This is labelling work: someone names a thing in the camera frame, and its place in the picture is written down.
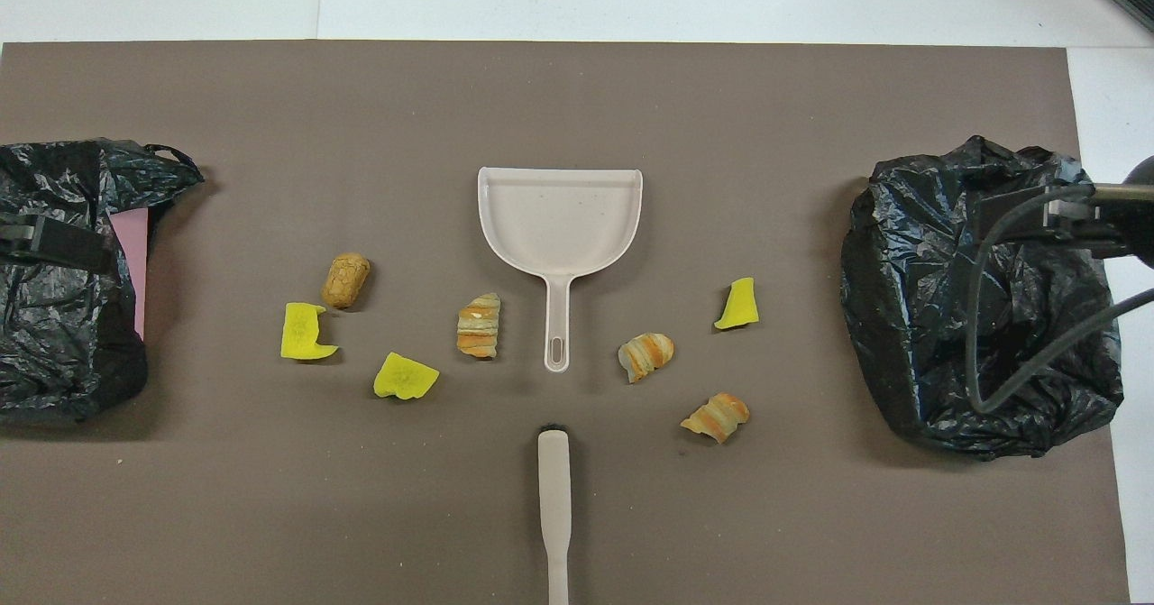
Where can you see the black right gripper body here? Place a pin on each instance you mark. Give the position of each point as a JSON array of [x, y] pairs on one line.
[[1019, 217]]

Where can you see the beige hand brush black bristles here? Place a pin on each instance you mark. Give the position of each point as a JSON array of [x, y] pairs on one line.
[[554, 488]]

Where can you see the beige plastic dustpan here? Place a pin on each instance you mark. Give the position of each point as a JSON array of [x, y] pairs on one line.
[[559, 222]]

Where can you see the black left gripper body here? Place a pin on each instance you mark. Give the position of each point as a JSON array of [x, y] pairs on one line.
[[45, 237]]

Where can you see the pink plastic bin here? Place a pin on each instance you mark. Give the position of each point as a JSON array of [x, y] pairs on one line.
[[135, 253]]

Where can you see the black trash bag on pink bin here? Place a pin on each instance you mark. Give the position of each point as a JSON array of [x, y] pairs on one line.
[[54, 334]]

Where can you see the brown toy bread roll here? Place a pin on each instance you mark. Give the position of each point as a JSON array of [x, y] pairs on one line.
[[345, 280]]

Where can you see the yellow sponge piece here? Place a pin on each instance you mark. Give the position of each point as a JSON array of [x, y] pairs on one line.
[[302, 330], [404, 377], [739, 307]]

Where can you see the toy croissant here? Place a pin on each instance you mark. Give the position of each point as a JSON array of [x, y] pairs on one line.
[[717, 416], [645, 355]]

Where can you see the sandwich bread toy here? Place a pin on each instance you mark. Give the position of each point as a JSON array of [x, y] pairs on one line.
[[478, 325]]

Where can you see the large brown table mat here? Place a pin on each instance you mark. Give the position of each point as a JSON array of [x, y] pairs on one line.
[[577, 100]]

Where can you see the black trash bag lined bin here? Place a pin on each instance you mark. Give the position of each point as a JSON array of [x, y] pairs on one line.
[[911, 316]]

